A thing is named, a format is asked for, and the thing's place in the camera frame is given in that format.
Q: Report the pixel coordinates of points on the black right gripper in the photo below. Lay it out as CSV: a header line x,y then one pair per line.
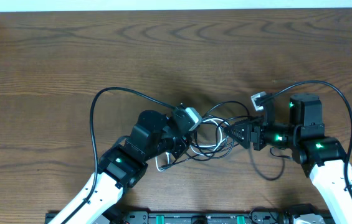
x,y
257,126

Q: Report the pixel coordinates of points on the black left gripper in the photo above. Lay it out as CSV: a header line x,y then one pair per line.
x,y
182,144

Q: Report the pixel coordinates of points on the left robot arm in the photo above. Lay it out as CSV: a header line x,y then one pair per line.
x,y
125,163

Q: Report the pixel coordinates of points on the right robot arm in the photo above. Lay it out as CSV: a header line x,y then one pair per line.
x,y
322,158

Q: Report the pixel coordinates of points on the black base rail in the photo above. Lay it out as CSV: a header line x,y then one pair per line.
x,y
303,213

